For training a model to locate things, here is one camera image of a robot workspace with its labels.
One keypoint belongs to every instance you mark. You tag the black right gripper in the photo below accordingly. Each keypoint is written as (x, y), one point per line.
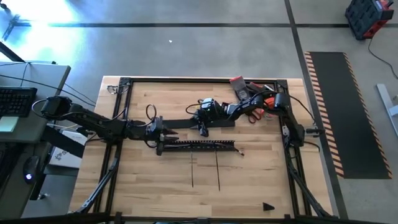
(210, 112)

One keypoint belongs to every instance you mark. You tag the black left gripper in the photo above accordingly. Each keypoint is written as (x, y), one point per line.
(143, 132)

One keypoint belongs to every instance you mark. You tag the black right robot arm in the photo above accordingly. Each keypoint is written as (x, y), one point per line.
(245, 107)

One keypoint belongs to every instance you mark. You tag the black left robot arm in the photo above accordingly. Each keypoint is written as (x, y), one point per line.
(93, 123)

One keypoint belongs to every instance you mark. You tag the grey black work glove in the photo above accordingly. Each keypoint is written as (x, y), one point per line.
(255, 85)
(241, 90)

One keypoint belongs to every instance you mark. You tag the clear safety glasses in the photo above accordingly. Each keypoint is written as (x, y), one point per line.
(112, 89)

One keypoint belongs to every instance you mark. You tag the orange tape dispenser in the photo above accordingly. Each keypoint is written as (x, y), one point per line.
(270, 101)

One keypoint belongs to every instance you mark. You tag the black tape roll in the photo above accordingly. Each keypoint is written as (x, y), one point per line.
(264, 87)

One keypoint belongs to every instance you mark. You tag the small black wedge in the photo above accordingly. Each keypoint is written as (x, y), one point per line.
(267, 207)

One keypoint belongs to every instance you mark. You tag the black flat bar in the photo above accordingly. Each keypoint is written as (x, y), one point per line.
(62, 143)

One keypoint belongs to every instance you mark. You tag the white printed box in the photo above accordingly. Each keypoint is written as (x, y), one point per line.
(63, 160)

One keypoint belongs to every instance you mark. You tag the grey desk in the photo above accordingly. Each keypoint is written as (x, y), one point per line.
(46, 81)

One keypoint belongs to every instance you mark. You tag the black computer mouse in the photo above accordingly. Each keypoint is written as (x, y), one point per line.
(31, 168)

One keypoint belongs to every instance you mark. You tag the black hazard striped floor mat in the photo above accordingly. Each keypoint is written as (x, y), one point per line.
(348, 118)

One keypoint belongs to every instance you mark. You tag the black computer keyboard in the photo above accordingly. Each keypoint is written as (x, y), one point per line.
(17, 101)

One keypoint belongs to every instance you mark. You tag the pale green note pad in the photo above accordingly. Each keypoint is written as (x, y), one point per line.
(8, 124)

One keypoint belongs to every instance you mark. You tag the white metal beam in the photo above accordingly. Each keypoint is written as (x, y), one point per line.
(385, 99)

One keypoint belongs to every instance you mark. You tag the black red tool case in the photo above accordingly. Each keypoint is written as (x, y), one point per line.
(363, 17)

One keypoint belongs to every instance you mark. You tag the black aluminium table frame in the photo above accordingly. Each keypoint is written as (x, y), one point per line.
(202, 80)

